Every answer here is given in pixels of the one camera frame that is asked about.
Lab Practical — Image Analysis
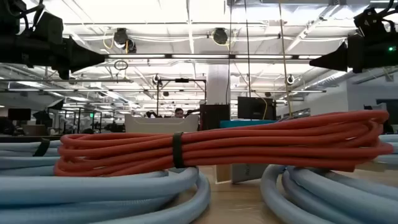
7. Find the black aluminium table frame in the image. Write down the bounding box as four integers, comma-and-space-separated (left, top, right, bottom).
0, 134, 63, 143

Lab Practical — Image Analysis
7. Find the orange red cable bundle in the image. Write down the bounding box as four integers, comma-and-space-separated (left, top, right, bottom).
53, 109, 394, 178

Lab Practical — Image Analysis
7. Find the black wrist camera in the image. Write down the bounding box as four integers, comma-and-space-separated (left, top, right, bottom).
30, 11, 65, 45
353, 5, 391, 37

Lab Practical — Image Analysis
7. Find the teal plastic bin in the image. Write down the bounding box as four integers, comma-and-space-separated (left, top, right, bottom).
220, 119, 278, 129

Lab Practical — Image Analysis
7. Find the light blue cable coil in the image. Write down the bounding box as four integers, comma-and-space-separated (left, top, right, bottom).
260, 133, 398, 224
0, 139, 212, 224

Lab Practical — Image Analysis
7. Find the black hanging cable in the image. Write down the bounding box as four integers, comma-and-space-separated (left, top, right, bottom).
244, 0, 252, 121

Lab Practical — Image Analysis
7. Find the black equipment cabinet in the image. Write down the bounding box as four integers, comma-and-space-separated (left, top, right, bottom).
200, 104, 231, 131

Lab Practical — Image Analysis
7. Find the black ceiling cable reel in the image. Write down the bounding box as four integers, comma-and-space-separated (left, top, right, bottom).
113, 27, 137, 54
212, 27, 229, 46

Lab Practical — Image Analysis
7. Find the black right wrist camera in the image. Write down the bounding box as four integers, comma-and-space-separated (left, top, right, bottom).
353, 5, 391, 37

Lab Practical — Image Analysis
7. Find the small black monitor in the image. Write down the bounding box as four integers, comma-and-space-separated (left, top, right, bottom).
7, 108, 32, 121

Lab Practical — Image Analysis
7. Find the black metal frame rig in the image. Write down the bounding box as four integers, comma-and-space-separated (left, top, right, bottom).
156, 78, 208, 116

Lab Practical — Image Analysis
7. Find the yellow hanging cord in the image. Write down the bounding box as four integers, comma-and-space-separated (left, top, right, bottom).
277, 0, 294, 118

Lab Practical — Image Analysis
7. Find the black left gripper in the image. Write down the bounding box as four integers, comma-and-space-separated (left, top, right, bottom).
18, 34, 106, 80

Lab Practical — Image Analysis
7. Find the large black monitor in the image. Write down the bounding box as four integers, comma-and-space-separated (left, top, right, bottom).
238, 96, 277, 121

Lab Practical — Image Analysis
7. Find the grey plastic bin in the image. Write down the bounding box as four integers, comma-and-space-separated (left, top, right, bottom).
124, 113, 200, 135

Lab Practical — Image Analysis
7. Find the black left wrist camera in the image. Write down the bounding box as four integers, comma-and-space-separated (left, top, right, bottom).
30, 11, 65, 45

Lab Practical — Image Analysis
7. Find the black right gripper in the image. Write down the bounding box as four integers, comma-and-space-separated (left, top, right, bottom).
309, 33, 398, 74

